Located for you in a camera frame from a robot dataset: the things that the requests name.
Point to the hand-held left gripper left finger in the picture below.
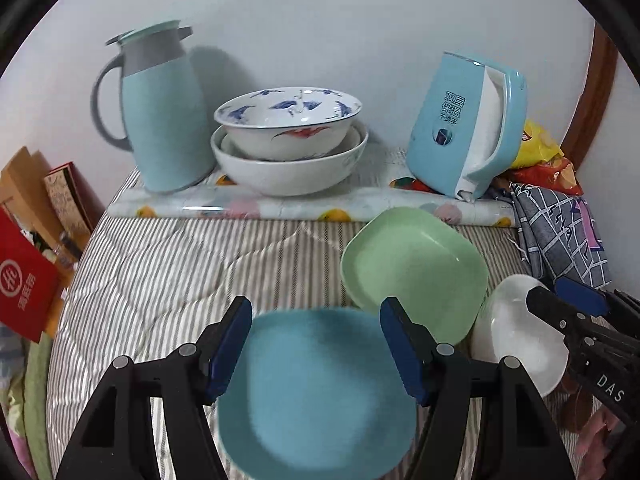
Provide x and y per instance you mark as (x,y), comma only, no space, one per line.
(227,345)

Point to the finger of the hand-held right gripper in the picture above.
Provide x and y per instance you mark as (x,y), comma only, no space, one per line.
(580,294)
(550,307)

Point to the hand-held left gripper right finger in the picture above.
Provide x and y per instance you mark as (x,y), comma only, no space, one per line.
(400,345)

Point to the plain white bowl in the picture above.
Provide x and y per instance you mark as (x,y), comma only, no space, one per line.
(515,340)

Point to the green square plate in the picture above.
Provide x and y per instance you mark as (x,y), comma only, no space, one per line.
(415,265)

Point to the blue square plate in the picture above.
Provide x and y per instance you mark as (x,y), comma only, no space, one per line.
(310,400)

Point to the blue checked cloth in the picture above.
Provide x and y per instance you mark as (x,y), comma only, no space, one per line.
(555,230)

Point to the striped quilt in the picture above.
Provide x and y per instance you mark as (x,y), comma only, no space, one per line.
(150,280)

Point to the red snack bag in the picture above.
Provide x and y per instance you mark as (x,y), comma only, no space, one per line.
(550,172)

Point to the fruit print plastic roll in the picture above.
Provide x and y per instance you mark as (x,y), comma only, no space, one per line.
(280,207)

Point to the yellow chip bag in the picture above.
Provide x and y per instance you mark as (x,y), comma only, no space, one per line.
(537,152)

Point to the wooden side table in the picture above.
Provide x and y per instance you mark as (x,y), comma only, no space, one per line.
(55,317)

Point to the large white bowl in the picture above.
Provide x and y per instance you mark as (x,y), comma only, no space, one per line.
(290,175)

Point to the green cloth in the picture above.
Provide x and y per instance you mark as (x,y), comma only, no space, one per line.
(37,400)

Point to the light blue tissue box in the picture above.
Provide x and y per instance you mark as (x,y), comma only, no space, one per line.
(440,135)

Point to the red paper bag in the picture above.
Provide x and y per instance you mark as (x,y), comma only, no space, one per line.
(25,285)

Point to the blue patterned white bowl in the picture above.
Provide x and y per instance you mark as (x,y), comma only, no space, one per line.
(280,135)

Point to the patterned cover book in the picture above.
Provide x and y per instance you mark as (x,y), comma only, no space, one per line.
(65,195)

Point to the light blue thermos jug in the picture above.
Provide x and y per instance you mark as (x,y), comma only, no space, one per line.
(160,125)

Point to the brown paper bag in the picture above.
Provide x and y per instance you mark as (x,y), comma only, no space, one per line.
(20,180)

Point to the brown wooden door frame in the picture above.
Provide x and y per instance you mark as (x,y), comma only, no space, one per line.
(597,90)

